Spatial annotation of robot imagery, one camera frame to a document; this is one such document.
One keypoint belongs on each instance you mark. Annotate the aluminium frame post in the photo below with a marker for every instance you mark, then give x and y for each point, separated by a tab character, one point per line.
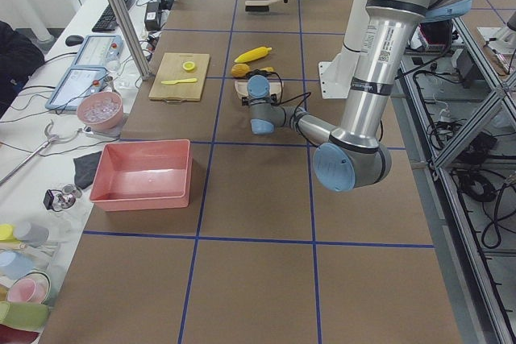
124	20

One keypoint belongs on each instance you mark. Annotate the black computer mouse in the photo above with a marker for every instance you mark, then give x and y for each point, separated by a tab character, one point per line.
73	40

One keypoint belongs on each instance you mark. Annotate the brown toy potato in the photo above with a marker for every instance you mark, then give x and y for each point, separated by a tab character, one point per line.
240	70

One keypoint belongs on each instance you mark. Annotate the white hand brush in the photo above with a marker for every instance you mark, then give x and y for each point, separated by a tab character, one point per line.
259	6

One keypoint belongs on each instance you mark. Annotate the pink plastic bin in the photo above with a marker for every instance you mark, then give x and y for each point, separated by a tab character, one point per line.
143	175

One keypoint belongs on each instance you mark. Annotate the lower teach pendant tablet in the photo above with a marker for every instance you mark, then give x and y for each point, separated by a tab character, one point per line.
78	83

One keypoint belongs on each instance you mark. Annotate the black keyboard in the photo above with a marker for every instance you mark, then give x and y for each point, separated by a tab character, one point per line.
107	22

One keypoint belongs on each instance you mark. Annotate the teach pendant tablet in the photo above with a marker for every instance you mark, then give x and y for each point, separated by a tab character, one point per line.
96	48
78	83

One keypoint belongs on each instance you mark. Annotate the tan toy ginger root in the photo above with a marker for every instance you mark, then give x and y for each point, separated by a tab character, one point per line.
266	70

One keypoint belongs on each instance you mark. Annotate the pink bowl with ice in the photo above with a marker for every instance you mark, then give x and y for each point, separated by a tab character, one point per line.
101	111

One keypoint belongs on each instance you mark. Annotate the yellow toy lemon slice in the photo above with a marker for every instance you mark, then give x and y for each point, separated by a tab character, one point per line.
189	66

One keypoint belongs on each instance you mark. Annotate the wooden cutting board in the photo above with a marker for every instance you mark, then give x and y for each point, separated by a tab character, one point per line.
171	69

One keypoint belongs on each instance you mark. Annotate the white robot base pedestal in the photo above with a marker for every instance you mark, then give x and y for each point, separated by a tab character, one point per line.
335	76

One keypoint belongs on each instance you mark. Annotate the beige plastic dustpan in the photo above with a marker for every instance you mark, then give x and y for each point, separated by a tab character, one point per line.
241	88

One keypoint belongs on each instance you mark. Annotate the stacked coloured cups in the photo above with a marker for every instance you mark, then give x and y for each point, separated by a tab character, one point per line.
23	309

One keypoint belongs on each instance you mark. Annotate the yellow toy knife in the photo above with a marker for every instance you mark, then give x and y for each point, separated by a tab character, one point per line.
180	81

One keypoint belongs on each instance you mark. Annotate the dark grey cloth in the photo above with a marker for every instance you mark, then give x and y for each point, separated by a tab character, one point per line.
85	168

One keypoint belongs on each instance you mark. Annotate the metal grabber tool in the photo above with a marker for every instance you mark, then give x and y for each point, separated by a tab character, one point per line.
50	139

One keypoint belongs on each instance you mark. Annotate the yellow toy corn cob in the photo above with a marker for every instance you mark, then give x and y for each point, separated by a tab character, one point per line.
254	54

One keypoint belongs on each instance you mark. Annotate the upper teach pendant tablet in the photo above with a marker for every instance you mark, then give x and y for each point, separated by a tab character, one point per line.
96	48

